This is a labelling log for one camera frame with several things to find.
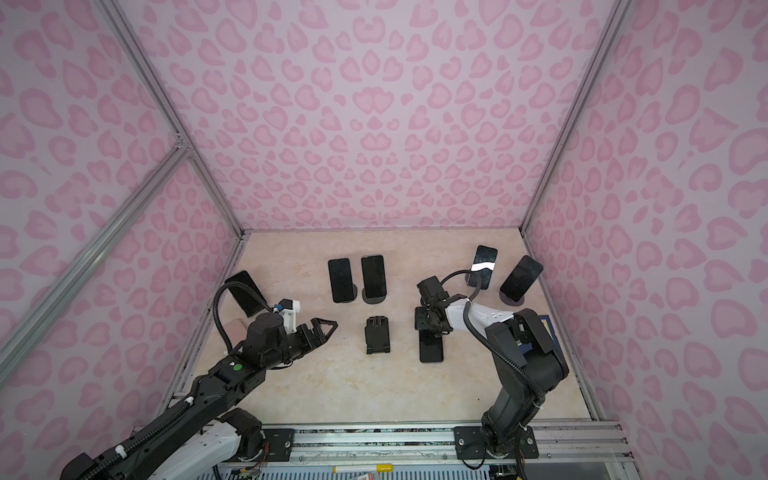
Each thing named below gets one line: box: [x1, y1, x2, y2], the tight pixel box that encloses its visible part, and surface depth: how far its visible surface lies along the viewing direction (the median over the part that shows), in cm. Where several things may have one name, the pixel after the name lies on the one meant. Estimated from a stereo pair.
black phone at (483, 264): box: [468, 244, 498, 290], surface depth 102 cm
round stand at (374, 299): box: [362, 288, 387, 304], surface depth 103 cm
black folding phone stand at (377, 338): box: [364, 316, 390, 355], surface depth 89 cm
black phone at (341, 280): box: [328, 258, 355, 303], surface depth 97 cm
